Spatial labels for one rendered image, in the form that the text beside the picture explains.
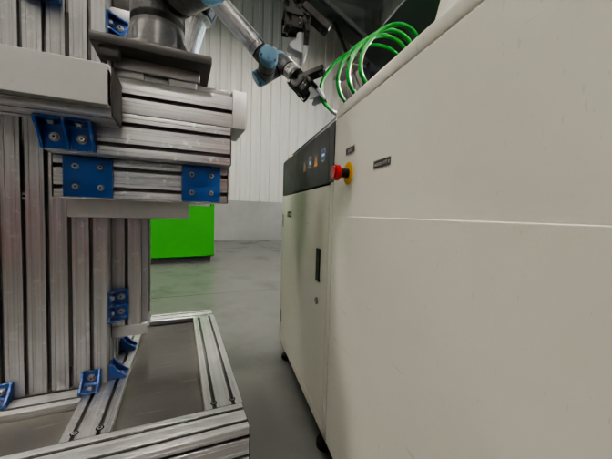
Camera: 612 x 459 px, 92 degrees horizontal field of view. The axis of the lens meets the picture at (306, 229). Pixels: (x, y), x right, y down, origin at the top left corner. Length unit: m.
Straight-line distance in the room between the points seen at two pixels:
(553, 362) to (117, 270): 0.96
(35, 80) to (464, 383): 0.76
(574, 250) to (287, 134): 8.05
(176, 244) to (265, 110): 4.91
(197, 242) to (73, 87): 3.75
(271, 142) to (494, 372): 7.80
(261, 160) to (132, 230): 6.98
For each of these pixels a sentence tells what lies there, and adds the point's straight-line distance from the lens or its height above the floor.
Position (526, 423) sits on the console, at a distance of 0.39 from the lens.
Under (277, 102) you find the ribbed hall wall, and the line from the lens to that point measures 8.40.
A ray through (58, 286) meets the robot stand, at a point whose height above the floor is 0.50.
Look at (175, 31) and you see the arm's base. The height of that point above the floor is 1.11.
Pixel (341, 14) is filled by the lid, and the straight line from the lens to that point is 1.74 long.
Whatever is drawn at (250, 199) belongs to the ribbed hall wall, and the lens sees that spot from 7.69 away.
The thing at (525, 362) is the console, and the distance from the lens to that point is 0.37.
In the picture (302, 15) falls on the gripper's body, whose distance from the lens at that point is 1.15.
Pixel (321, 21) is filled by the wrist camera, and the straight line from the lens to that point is 1.18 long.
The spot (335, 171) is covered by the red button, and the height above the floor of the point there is 0.80.
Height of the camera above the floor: 0.70
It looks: 3 degrees down
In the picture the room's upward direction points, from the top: 2 degrees clockwise
